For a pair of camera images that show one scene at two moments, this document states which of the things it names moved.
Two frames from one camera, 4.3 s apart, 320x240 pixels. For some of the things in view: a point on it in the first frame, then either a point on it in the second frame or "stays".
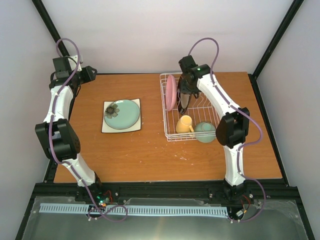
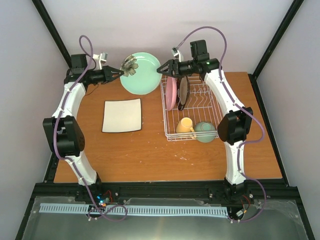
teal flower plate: x=122 y=114 -> x=140 y=76
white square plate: x=121 y=116 stays
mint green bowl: x=203 y=127 stays
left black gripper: x=88 y=74 -> x=107 y=75
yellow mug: x=184 y=125 stays
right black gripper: x=183 y=89 -> x=169 y=63
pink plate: x=171 y=92 stays
